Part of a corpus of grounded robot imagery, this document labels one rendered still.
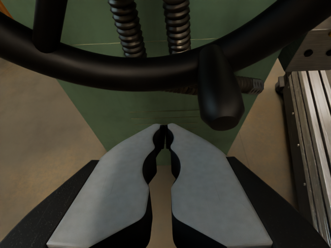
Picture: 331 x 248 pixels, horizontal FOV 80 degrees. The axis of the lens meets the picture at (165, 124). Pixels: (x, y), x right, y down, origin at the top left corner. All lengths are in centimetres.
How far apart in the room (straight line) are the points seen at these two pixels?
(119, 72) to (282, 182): 84
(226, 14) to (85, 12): 21
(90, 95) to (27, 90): 90
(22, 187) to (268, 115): 112
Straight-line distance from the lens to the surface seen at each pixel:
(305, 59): 42
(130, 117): 54
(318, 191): 74
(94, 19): 36
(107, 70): 16
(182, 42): 21
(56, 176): 97
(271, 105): 111
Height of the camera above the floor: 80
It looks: 57 degrees down
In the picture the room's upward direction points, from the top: 5 degrees counter-clockwise
